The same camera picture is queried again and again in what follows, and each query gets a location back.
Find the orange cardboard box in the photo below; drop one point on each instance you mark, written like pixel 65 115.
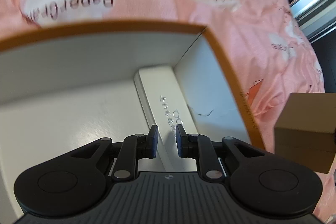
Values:
pixel 63 87

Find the white glasses case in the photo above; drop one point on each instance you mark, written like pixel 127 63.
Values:
pixel 164 105

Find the gold cardboard box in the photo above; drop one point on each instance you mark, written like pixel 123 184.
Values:
pixel 305 131

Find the pink patterned duvet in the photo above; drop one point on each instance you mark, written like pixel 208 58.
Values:
pixel 270 55

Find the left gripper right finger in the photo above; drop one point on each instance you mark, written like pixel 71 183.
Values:
pixel 201 149

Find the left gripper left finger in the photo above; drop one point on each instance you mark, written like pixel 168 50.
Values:
pixel 131 150

